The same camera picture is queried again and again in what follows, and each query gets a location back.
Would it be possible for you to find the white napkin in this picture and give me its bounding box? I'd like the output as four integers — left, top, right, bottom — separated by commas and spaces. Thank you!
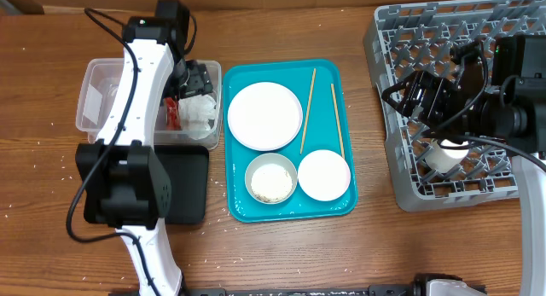
178, 95, 217, 140

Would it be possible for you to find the red snack wrapper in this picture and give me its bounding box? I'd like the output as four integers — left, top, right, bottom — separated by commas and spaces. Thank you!
164, 97, 182, 131

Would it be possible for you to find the white cup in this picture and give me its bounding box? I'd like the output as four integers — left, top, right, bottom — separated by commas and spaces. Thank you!
424, 140, 468, 174

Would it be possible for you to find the grey bowl of rice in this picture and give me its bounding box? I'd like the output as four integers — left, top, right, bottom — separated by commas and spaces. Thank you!
244, 153, 297, 205

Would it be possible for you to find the white shallow bowl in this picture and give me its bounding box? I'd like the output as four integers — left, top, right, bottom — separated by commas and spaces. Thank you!
298, 149, 351, 202

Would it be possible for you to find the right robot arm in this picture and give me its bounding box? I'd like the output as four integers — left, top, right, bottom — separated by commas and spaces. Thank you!
380, 34, 545, 295

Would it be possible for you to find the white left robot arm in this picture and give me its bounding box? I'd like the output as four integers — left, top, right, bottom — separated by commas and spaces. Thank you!
66, 15, 209, 295

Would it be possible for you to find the grey dishwasher rack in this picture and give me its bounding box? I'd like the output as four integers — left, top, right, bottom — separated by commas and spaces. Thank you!
363, 0, 545, 212

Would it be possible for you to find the white round plate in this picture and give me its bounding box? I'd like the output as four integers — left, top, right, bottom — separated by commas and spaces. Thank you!
227, 82, 303, 151

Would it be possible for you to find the clear plastic bin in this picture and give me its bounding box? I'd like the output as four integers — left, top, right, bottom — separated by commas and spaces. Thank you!
76, 58, 223, 150

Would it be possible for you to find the teal serving tray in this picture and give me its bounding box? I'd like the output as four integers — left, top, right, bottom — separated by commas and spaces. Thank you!
223, 59, 358, 223

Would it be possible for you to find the black plastic tray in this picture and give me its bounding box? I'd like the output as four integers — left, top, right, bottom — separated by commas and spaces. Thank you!
84, 142, 209, 229

